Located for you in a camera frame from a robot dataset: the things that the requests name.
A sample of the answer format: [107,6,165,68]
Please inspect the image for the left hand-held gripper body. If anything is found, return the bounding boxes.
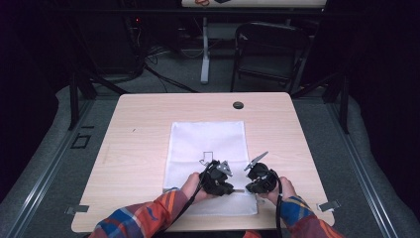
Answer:
[199,160,234,196]

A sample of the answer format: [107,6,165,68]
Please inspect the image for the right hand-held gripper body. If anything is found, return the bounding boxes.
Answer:
[244,151,280,194]

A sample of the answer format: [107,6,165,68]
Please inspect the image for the white cloth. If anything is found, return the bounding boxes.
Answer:
[162,120,260,217]

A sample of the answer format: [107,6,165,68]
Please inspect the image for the person's left hand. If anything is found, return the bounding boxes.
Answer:
[180,172,217,204]

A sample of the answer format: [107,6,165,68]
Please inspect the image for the person's right hand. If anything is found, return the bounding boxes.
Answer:
[258,176,299,206]

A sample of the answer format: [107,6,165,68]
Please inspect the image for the grey tape piece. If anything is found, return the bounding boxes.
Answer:
[64,204,90,215]
[316,199,342,213]

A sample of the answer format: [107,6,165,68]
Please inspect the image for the black metal stand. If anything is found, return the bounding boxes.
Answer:
[66,63,131,131]
[289,70,351,135]

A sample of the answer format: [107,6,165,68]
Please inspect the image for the black folding chair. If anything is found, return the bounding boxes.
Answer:
[229,21,312,94]

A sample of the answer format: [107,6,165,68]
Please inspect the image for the white background desk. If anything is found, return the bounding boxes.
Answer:
[180,0,329,85]

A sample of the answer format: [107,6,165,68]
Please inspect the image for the black tape square outline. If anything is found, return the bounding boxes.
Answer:
[69,132,92,150]

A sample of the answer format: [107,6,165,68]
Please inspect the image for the right hand-held gripper black cable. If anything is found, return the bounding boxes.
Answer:
[270,169,285,238]

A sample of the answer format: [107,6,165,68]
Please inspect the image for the hand-held gripper black cable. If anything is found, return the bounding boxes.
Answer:
[163,160,216,230]
[270,169,285,238]

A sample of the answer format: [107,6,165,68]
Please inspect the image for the left hand-held gripper black cable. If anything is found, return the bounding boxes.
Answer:
[163,160,216,230]

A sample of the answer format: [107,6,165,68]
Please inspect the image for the aluminium floor rail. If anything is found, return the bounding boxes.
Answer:
[325,98,402,238]
[0,98,97,238]

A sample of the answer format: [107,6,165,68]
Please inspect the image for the black floor cables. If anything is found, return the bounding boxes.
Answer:
[132,19,201,94]

